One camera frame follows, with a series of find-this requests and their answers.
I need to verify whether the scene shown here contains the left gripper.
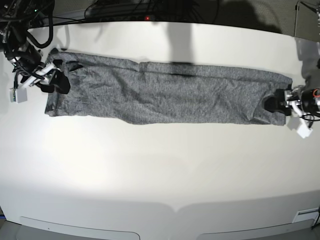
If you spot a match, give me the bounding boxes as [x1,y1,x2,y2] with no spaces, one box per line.
[263,86,314,128]

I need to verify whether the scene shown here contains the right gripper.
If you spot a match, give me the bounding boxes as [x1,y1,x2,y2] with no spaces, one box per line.
[11,62,71,95]

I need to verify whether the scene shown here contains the grey long-sleeve T-shirt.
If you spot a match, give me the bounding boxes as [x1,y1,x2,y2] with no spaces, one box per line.
[45,50,293,126]

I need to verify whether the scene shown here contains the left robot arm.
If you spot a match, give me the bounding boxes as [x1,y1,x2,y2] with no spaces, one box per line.
[263,85,320,139]

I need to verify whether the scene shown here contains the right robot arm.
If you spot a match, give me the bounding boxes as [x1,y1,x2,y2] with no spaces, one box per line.
[0,0,71,103]

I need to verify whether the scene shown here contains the black power strip red light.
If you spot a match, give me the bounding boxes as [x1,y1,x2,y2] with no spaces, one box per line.
[83,10,188,23]

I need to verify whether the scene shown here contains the white label plate on table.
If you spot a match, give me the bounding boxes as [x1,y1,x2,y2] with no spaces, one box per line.
[292,208,320,223]

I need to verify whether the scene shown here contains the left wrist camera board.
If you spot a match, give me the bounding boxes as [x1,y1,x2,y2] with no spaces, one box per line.
[287,117,313,139]

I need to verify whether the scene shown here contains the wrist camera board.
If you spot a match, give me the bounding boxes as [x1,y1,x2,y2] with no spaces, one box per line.
[287,117,313,139]
[9,88,28,104]

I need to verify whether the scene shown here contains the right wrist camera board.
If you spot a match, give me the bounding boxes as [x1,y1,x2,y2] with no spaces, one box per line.
[9,88,28,104]

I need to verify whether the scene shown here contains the black cables behind table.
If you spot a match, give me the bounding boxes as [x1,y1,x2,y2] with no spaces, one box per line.
[49,0,226,23]

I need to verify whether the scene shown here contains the metal stand frame right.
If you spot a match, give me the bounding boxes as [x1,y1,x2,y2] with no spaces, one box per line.
[293,0,320,42]

